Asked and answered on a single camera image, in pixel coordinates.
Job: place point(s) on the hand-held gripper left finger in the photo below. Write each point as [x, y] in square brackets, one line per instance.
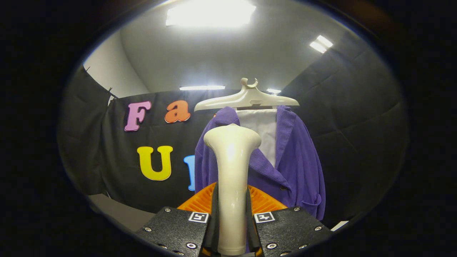
[178, 228]

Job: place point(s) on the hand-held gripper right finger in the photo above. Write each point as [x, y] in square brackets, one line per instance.
[289, 228]

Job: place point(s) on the white garment steamer head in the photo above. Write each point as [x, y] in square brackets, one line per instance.
[232, 178]

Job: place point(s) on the beige plastic clothes hanger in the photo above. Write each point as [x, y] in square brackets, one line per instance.
[246, 100]

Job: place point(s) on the grey cabinet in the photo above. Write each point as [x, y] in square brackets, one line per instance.
[117, 212]

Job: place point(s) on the black backdrop cloth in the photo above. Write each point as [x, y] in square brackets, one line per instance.
[157, 142]

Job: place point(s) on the white inner shirt panel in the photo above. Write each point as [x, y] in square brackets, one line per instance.
[262, 125]

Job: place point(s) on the plain black side curtain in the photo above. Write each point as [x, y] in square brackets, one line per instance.
[82, 135]
[357, 125]

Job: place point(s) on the double strip ceiling light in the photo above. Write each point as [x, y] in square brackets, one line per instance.
[321, 43]

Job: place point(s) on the large square ceiling light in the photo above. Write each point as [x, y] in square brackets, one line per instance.
[210, 13]

